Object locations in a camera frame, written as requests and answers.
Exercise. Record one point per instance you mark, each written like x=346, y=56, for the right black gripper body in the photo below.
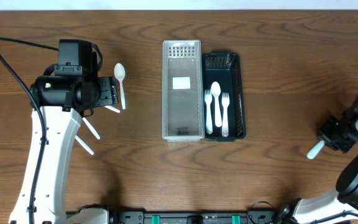
x=327, y=137

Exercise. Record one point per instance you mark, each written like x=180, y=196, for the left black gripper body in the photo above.
x=108, y=91

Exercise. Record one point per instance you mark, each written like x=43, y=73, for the translucent plastic spoon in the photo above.
x=120, y=73

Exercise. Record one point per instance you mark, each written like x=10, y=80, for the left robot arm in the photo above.
x=59, y=103

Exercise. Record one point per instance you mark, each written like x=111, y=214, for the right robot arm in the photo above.
x=337, y=205

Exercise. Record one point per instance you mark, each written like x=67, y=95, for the white plastic spoon upper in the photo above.
x=112, y=108

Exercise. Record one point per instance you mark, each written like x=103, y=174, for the white plastic spoon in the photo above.
x=91, y=128
x=112, y=108
x=84, y=145

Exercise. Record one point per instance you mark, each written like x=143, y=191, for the white plastic spoon middle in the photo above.
x=91, y=128

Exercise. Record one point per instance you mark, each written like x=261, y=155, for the white plastic spoon lower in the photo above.
x=84, y=145

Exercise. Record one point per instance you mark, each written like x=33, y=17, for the white label sticker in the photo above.
x=181, y=83

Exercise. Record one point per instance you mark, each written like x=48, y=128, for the clear plastic basket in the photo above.
x=182, y=110

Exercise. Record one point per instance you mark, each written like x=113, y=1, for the white spoon in basket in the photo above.
x=216, y=91

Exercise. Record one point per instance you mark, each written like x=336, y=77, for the black plastic basket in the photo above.
x=224, y=67

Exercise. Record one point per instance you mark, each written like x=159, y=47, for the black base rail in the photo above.
x=197, y=217

